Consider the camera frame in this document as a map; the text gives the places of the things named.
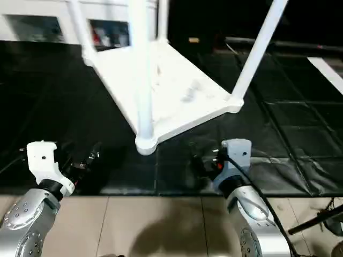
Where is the white plastic table top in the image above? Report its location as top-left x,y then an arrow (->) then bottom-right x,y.
81,39 -> 244,156

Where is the white plastic table leg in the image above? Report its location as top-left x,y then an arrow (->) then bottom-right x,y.
127,0 -> 156,147
66,0 -> 96,64
158,0 -> 170,41
230,0 -> 289,99

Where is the black work mat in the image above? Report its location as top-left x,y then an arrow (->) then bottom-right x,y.
0,40 -> 343,198

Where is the black metal stand bar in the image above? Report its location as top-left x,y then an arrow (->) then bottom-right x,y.
288,206 -> 343,236

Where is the red white package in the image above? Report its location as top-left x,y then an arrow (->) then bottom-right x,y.
91,26 -> 101,45

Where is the dark blue black cabinet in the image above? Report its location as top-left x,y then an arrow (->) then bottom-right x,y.
168,0 -> 228,54

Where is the grey black device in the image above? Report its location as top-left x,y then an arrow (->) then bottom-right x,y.
323,214 -> 343,236

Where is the white board strip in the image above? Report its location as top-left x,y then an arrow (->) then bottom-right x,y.
308,57 -> 343,94

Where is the brown woven basket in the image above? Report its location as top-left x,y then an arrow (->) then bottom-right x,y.
331,242 -> 343,257

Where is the white glass-door cabinet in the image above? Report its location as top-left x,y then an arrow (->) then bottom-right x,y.
0,0 -> 161,51

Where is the black television screen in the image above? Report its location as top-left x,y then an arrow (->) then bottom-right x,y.
225,0 -> 343,50

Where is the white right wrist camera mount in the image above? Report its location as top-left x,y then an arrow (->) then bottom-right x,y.
213,138 -> 253,193

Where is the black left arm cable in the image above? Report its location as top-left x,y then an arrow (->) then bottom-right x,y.
0,148 -> 29,175

